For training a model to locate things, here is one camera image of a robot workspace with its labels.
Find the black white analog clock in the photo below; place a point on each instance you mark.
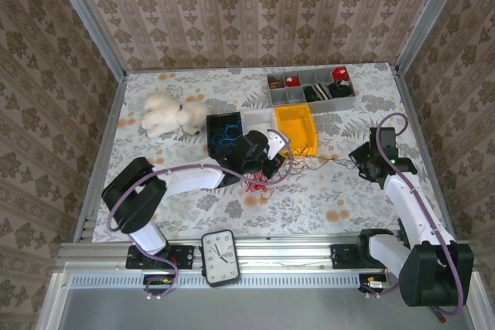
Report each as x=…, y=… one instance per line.
x=220, y=258

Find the brown small item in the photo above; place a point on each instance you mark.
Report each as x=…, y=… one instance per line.
x=275, y=82

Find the aluminium front rail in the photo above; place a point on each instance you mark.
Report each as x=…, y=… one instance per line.
x=286, y=254

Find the white plush toy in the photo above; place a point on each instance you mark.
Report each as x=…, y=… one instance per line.
x=170, y=115

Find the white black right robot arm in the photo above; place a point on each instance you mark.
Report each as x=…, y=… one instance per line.
x=410, y=206

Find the red white small item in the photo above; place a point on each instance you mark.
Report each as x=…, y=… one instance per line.
x=339, y=73

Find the black cloth item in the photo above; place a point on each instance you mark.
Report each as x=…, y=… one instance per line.
x=342, y=90

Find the small electronics board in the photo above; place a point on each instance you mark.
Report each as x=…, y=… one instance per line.
x=374, y=284
x=158, y=281

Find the aluminium side rail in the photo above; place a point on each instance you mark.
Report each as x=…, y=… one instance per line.
x=421, y=144
x=98, y=160

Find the floral tablecloth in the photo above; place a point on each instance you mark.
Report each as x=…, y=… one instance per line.
x=309, y=206

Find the white plastic bin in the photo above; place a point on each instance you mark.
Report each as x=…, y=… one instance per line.
x=257, y=117

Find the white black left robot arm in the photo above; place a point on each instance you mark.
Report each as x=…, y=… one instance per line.
x=193, y=179

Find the grey metal panel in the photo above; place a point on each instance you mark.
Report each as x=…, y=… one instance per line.
x=270, y=308

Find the black plastic bin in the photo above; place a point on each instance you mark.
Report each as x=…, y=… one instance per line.
x=220, y=125

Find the yellow plastic bin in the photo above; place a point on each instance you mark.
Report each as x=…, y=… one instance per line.
x=298, y=127

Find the aluminium frame post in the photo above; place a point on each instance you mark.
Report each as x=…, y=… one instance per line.
x=429, y=17
x=85, y=17

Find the grey compartment organizer tray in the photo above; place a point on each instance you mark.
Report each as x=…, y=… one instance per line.
x=298, y=94

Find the black white striped cloth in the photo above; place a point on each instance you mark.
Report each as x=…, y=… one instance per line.
x=318, y=92

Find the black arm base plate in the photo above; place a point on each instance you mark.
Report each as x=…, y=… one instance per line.
x=185, y=256
x=342, y=257

